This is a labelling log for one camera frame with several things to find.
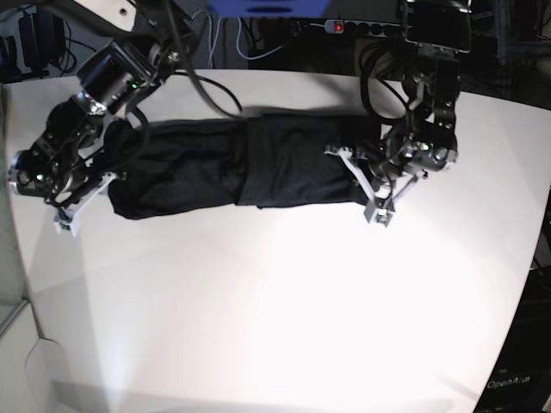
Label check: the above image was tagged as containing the grey cable bundle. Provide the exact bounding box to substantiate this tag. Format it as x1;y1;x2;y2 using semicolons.
189;8;302;69

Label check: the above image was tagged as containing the blue box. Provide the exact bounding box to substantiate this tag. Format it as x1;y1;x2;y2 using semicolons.
207;0;330;18

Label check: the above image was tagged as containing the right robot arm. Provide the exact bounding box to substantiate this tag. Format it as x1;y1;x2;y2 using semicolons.
8;1;240;234

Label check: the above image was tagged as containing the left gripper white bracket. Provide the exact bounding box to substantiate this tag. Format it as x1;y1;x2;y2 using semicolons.
324;145;427;227

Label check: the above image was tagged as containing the black OpenArm base unit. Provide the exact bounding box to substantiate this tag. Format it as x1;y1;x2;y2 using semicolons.
474;267;550;412

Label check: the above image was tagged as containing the white power strip red switch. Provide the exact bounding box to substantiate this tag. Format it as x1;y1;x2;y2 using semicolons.
321;19;402;39

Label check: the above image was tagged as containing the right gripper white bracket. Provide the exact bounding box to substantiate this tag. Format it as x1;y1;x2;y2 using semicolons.
53;172;119;237

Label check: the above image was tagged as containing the black long-sleeve T-shirt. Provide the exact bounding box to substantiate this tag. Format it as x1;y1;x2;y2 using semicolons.
108;114;381;220

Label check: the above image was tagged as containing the black power brick on floor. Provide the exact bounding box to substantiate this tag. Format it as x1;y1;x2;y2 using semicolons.
18;8;65;71

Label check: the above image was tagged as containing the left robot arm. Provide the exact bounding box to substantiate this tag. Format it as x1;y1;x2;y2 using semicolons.
325;1;471;225

